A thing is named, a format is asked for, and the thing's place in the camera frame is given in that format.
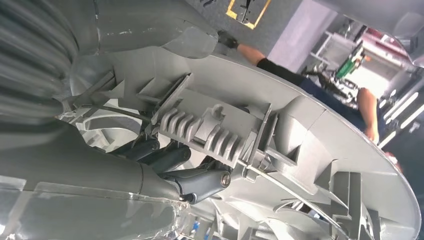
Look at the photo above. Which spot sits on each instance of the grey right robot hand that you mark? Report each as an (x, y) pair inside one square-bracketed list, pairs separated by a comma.
[(66, 165)]

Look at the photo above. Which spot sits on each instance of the person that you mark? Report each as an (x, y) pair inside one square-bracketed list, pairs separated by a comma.
[(278, 69)]

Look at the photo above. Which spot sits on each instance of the black stand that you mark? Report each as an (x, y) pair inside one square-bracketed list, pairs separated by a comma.
[(246, 11)]

